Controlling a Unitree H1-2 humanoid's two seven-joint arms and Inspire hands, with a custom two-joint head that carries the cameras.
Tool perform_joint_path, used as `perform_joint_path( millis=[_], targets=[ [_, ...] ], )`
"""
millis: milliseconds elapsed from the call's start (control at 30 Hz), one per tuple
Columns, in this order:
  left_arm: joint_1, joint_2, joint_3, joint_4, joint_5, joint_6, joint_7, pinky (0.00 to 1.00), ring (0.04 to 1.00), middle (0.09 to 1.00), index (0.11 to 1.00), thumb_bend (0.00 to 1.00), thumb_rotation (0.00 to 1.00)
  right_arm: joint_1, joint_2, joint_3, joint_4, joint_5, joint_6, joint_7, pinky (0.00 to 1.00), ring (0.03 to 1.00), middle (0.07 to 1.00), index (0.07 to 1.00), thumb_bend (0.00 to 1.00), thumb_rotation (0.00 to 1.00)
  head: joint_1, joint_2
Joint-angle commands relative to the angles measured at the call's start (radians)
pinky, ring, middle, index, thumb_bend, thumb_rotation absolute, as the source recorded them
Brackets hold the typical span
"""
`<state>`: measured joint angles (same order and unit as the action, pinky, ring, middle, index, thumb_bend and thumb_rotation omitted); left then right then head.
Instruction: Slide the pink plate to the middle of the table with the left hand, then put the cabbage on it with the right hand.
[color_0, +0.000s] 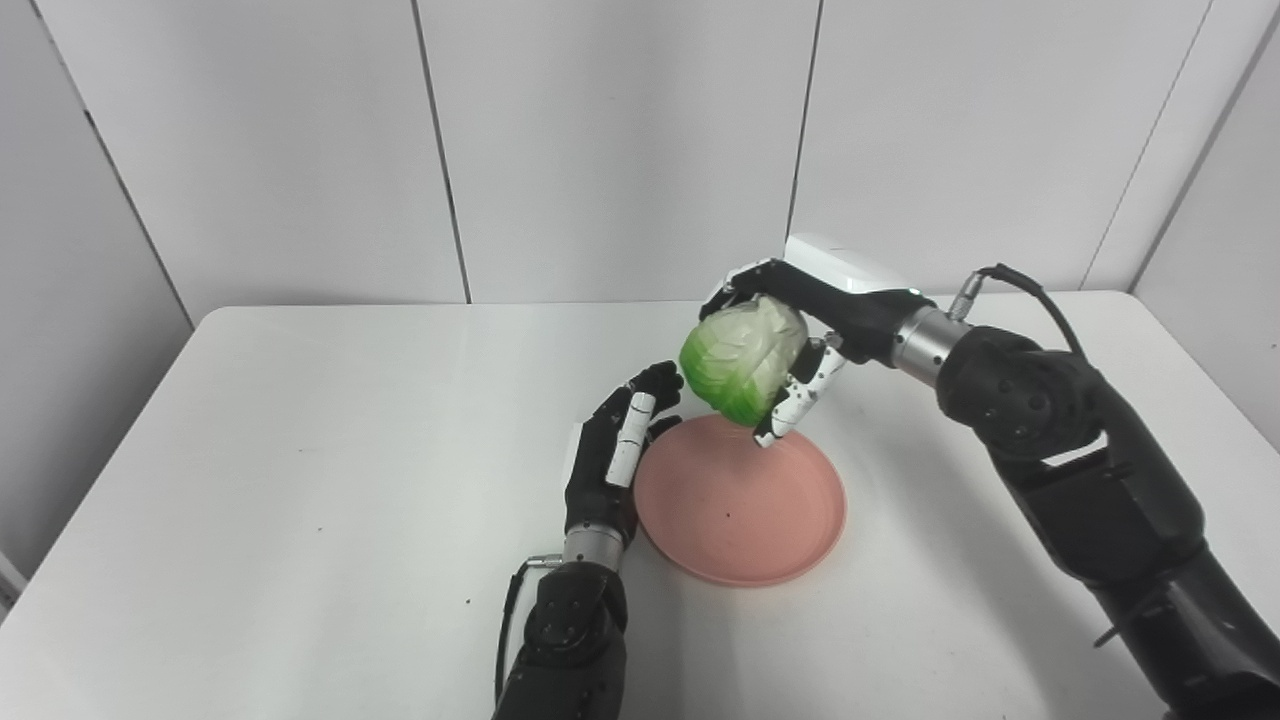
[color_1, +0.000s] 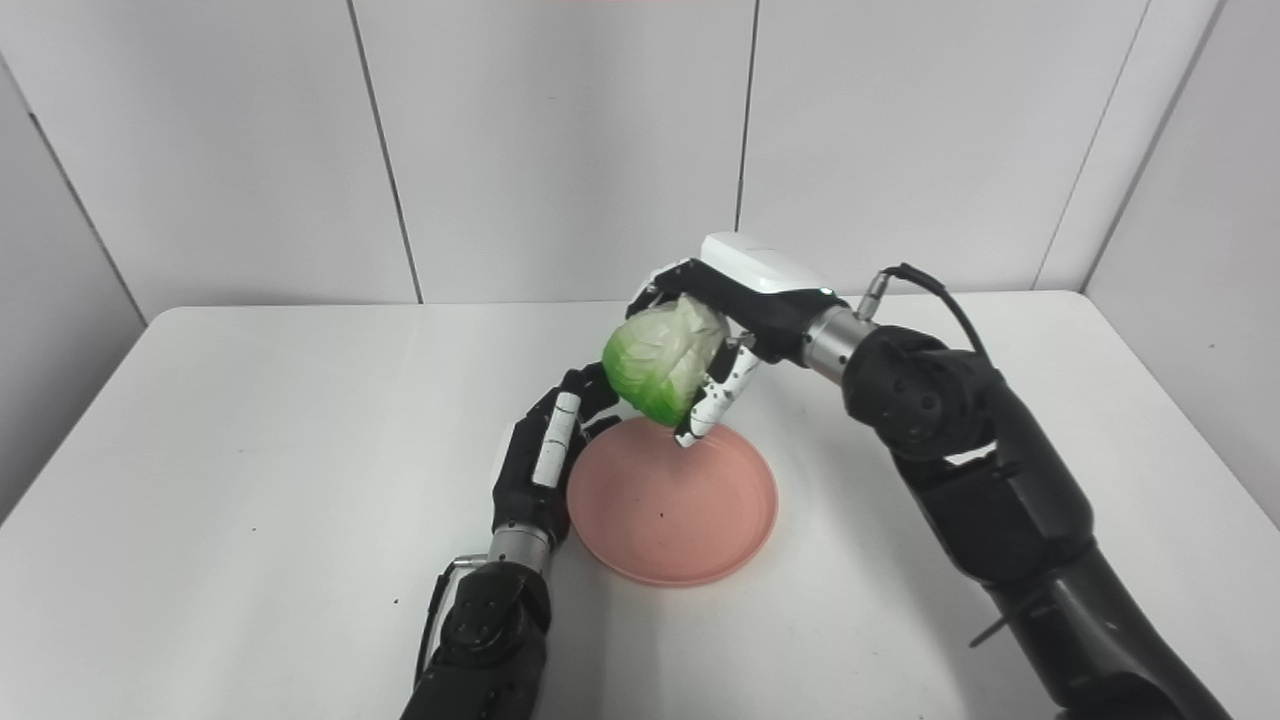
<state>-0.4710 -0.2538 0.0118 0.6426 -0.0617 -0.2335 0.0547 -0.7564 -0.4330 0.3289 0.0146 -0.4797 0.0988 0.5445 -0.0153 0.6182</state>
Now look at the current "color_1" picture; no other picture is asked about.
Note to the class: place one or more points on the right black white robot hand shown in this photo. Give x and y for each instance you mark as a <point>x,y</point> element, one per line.
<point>765,290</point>

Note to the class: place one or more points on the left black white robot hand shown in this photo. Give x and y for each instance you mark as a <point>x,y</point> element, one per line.
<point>520,480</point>

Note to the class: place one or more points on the green white toy cabbage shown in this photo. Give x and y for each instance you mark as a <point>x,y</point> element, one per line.
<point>660,360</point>

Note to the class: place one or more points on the pink round plate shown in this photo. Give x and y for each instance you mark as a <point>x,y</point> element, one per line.
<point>670,510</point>

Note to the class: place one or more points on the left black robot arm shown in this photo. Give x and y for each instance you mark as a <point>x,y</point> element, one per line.
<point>490,640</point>

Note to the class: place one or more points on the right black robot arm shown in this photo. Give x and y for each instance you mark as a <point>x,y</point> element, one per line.
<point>1000,500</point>

